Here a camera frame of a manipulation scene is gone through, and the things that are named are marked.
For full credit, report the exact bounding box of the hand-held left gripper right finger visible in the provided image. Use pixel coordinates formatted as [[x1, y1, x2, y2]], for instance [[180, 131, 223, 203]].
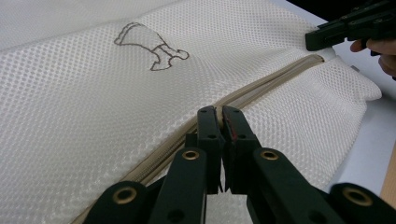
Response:
[[220, 105, 262, 196]]

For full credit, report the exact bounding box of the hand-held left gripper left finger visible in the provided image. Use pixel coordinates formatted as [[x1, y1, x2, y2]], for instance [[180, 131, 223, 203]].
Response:
[[184, 105, 226, 196]]

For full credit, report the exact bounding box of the cream mesh laundry bag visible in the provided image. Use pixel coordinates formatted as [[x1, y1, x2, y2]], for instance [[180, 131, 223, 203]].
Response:
[[0, 0, 384, 224]]

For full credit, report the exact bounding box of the wooden table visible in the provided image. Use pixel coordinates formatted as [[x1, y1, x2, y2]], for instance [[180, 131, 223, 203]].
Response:
[[379, 148, 396, 202]]

